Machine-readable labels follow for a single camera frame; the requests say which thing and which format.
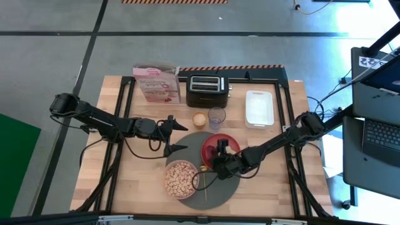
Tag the black floor tape line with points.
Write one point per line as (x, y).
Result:
(92, 40)
(187, 33)

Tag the clear drinking glass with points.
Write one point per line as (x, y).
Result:
(221, 114)

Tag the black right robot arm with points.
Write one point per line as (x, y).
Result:
(281, 142)

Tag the white marker sticker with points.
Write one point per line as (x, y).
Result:
(368, 62)

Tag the dark monitor screen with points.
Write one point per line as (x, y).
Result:
(387, 76)

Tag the hazard striped tape strip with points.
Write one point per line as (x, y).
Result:
(234, 67)

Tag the silver bracket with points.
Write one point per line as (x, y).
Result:
(289, 222)
(115, 218)

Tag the black beam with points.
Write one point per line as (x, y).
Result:
(62, 220)

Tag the black caster wheel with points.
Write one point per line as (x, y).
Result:
(346, 205)

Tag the cereal rings heap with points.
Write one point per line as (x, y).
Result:
(181, 179)

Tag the white box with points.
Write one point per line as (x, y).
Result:
(332, 156)

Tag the black laptop keyboard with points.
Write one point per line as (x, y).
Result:
(381, 134)

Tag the pink bowl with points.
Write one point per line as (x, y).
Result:
(182, 198)

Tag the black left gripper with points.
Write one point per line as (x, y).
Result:
(147, 128)

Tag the green mat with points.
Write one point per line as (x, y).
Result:
(15, 162)

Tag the black toaster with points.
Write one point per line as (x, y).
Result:
(206, 100)

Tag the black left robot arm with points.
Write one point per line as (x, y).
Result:
(100, 120)

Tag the orange cup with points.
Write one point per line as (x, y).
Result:
(200, 119)

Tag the grey cart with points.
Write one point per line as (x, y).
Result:
(368, 181)

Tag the grey round woven placemat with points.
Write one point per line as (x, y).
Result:
(218, 193)

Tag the pink cereal box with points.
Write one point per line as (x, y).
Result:
(159, 90)

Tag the black pole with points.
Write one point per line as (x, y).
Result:
(382, 39)

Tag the red plate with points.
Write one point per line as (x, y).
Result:
(232, 142)

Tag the black aluminium table frame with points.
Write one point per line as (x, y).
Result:
(256, 80)

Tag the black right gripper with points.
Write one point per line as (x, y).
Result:
(231, 164)

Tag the white plastic tray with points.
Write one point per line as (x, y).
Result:
(259, 109)

